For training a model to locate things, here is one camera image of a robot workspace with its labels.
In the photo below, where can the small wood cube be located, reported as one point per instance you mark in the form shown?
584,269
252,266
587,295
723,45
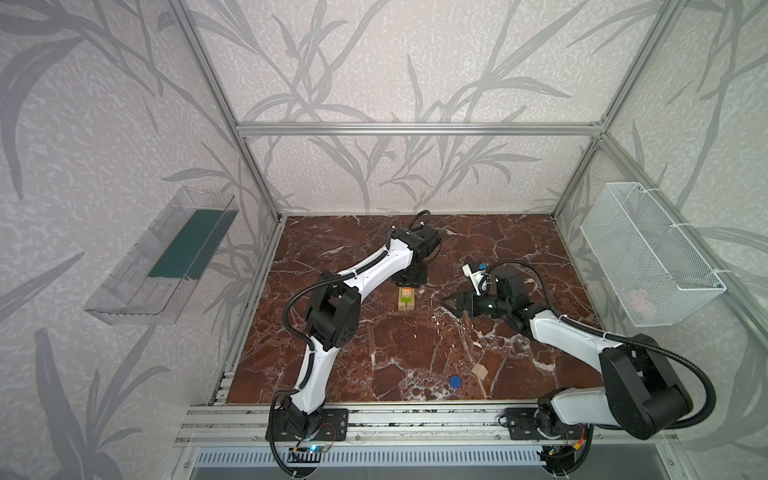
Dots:
479,371

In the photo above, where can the pink object in basket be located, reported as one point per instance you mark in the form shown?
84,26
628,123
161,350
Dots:
640,301

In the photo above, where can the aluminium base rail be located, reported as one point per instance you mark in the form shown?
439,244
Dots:
370,424

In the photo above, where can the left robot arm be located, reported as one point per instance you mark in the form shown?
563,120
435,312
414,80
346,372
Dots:
325,315

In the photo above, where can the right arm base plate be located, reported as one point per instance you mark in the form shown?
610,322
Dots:
522,425

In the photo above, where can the clear plastic bin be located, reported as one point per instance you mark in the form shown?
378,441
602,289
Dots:
157,277

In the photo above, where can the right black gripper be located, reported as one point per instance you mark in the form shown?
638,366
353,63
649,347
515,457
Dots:
472,302

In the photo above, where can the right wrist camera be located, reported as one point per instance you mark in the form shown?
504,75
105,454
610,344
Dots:
478,275

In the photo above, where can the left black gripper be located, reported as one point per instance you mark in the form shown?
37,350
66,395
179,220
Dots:
411,275

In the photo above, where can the aluminium frame crossbar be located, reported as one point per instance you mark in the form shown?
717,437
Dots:
255,129

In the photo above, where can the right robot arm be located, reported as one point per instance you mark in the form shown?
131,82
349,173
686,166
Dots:
645,388

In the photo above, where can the wide striped wood block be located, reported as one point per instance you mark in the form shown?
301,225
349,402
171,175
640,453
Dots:
406,305

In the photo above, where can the white wire basket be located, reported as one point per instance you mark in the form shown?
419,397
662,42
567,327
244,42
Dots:
639,246

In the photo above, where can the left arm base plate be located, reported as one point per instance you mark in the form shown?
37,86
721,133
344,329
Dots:
329,424

